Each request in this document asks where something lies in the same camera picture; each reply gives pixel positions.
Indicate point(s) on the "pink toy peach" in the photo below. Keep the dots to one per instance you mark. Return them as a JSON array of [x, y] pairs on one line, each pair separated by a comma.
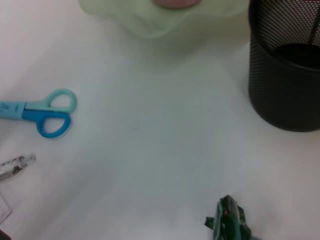
[[175, 3]]

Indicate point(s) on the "green plastic wrapper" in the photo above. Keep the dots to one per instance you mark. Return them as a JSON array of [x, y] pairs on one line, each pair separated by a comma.
[[230, 220]]

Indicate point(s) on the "green glass fruit plate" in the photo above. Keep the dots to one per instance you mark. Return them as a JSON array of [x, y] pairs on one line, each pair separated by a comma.
[[155, 20]]

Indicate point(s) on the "black mesh pen cup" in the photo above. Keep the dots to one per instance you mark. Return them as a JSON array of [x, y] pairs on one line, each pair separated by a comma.
[[282, 87]]

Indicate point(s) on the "blue scissors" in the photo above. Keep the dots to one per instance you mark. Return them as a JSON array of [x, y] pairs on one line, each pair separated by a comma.
[[30, 113]]

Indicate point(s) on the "clear silver ballpoint pen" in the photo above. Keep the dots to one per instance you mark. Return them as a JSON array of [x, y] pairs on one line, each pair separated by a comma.
[[15, 165]]

